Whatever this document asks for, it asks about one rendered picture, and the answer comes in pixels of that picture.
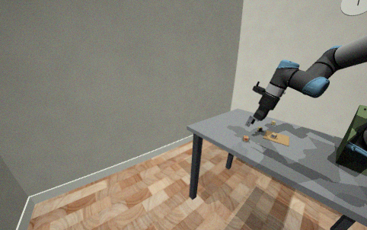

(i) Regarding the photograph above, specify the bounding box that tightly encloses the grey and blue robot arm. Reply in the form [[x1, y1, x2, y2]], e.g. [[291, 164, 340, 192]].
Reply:
[[270, 35, 367, 167]]

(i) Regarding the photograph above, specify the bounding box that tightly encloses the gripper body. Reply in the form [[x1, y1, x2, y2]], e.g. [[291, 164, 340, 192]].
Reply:
[[252, 82, 285, 121]]

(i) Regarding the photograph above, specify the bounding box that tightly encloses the tan flat mat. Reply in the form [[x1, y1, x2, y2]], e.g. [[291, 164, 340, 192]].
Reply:
[[263, 130, 289, 146]]

